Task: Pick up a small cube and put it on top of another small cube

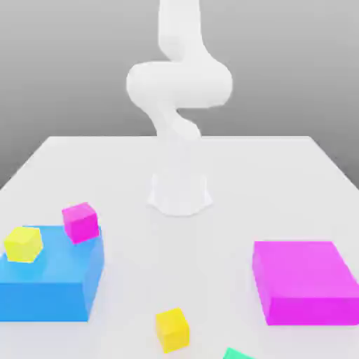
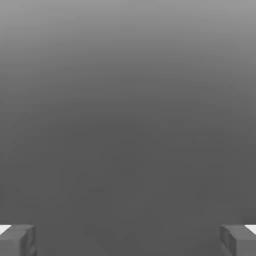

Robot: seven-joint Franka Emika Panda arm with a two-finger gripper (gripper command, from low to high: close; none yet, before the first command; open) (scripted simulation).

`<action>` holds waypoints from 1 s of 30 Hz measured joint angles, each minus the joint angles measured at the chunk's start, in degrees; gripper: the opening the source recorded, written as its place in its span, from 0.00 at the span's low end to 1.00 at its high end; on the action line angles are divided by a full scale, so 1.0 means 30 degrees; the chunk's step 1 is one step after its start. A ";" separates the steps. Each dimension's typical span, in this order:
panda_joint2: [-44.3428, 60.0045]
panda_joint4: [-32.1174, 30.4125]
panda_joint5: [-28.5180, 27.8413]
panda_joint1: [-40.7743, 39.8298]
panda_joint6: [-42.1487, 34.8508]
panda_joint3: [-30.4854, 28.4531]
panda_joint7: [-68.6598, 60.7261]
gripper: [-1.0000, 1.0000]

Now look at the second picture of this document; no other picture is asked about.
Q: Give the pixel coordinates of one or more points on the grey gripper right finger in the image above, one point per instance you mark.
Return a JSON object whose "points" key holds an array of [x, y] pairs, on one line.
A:
{"points": [[242, 243]]}

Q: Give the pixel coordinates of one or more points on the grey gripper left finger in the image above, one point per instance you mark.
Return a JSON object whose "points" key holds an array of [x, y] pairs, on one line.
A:
{"points": [[14, 242]]}

